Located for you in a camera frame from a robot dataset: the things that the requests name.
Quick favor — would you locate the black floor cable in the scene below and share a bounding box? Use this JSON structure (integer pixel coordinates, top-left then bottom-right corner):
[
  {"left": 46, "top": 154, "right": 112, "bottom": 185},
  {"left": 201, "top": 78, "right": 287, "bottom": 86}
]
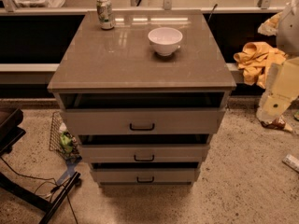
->
[{"left": 0, "top": 156, "right": 78, "bottom": 224}]

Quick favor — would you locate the wire mesh basket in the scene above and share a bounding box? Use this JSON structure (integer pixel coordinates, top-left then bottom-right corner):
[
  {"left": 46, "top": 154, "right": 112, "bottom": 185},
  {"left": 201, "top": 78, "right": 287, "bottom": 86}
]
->
[{"left": 49, "top": 111, "right": 80, "bottom": 161}]

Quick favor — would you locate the grey drawer cabinet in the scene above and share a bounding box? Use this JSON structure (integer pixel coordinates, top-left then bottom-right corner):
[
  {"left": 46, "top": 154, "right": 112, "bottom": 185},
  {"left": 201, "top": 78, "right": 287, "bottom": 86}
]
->
[{"left": 47, "top": 9, "right": 237, "bottom": 191}]

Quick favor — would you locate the yellow crumpled cloth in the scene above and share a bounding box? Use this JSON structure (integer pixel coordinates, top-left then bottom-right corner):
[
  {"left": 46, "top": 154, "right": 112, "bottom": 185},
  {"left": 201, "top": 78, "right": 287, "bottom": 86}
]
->
[{"left": 234, "top": 42, "right": 288, "bottom": 89}]

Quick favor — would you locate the grey drawer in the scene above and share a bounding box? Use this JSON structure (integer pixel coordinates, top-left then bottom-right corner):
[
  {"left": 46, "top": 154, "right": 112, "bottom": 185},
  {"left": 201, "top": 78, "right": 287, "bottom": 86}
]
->
[
  {"left": 91, "top": 168, "right": 200, "bottom": 185},
  {"left": 79, "top": 144, "right": 209, "bottom": 163},
  {"left": 61, "top": 108, "right": 225, "bottom": 135}
]

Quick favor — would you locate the white box on floor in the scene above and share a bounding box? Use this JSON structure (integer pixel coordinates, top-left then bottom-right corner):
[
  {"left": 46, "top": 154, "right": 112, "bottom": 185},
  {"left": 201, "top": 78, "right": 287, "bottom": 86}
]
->
[{"left": 283, "top": 154, "right": 299, "bottom": 173}]

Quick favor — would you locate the grey bottom drawer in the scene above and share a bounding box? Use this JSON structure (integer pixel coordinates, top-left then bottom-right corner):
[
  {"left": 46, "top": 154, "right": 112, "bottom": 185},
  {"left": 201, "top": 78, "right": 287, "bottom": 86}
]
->
[{"left": 91, "top": 168, "right": 200, "bottom": 185}]

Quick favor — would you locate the grey top drawer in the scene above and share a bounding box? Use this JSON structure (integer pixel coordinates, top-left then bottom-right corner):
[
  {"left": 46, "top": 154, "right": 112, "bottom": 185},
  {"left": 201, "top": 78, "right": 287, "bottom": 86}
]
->
[{"left": 61, "top": 108, "right": 225, "bottom": 135}]

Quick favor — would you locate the white ceramic bowl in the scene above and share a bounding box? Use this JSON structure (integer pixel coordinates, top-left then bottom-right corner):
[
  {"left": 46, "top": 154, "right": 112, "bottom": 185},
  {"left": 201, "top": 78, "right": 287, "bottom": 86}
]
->
[{"left": 148, "top": 27, "right": 183, "bottom": 56}]

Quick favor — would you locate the brown snack bag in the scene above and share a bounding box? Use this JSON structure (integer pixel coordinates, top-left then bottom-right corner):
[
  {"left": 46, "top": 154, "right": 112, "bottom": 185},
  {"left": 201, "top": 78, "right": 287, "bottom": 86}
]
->
[{"left": 261, "top": 117, "right": 293, "bottom": 133}]

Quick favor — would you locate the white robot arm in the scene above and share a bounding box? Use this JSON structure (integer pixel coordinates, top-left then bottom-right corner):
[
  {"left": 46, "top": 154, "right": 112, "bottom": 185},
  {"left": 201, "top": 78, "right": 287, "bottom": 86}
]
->
[{"left": 256, "top": 0, "right": 299, "bottom": 123}]

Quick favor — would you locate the grey middle drawer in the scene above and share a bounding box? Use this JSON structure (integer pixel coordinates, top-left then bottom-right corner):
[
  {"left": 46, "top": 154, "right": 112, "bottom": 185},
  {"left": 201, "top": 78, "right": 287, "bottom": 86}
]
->
[{"left": 79, "top": 144, "right": 209, "bottom": 163}]

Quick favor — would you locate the blue tape on floor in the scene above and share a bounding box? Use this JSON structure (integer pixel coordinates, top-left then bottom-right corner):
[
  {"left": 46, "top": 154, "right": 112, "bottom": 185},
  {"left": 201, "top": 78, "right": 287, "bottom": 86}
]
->
[{"left": 57, "top": 161, "right": 80, "bottom": 185}]

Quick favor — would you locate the green white drink can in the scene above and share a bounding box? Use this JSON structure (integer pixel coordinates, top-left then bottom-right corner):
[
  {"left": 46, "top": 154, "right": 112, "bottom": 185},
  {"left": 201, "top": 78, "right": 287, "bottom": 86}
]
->
[{"left": 96, "top": 0, "right": 115, "bottom": 30}]

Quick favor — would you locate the green snack bag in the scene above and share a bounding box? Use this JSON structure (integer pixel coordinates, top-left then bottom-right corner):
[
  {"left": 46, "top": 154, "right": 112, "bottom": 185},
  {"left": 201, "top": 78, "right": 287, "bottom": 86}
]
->
[{"left": 60, "top": 132, "right": 73, "bottom": 154}]

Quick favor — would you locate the black chair base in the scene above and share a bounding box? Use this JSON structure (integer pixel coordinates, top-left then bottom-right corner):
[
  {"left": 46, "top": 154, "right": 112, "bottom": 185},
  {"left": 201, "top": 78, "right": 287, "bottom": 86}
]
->
[{"left": 0, "top": 107, "right": 82, "bottom": 224}]

